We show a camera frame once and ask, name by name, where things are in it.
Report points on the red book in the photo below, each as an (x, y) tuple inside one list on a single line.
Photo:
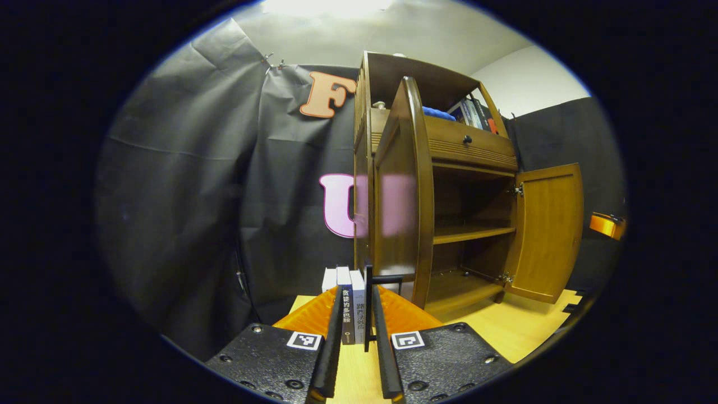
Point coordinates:
[(492, 126)]

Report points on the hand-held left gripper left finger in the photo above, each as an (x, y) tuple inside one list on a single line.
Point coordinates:
[(331, 359)]

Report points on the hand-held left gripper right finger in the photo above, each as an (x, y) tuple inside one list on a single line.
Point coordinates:
[(387, 365)]

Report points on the dark blue book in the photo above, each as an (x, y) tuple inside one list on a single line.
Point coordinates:
[(459, 113)]

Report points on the black spine book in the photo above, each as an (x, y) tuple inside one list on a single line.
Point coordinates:
[(346, 292)]

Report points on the wooden inner cabinet shelf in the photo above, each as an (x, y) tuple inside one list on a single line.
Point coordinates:
[(471, 233)]

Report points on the metal door hinge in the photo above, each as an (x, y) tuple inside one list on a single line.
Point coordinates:
[(506, 278), (519, 189)]

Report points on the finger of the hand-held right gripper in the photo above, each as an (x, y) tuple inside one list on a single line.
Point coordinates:
[(606, 224)]

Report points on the black backdrop cloth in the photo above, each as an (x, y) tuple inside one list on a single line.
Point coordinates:
[(196, 196)]

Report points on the blue folded towel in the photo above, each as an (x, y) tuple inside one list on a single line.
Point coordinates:
[(438, 114)]

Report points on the wooden cabinet drawer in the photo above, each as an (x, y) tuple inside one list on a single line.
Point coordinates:
[(482, 148)]

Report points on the wooden double-door shoe cabinet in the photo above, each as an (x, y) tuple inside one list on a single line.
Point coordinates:
[(437, 78)]

